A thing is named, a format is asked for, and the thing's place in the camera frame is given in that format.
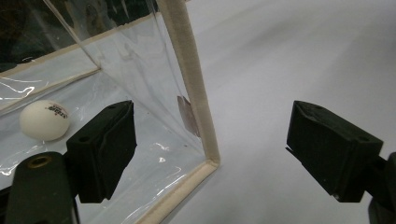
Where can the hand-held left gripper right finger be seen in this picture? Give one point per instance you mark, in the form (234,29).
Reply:
(336,149)

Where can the white table tennis ball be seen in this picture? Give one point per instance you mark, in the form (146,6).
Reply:
(43,121)

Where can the clear plastic bag beige trim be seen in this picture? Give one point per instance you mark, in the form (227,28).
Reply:
(149,77)

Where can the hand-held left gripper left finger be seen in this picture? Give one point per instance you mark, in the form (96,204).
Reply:
(102,149)

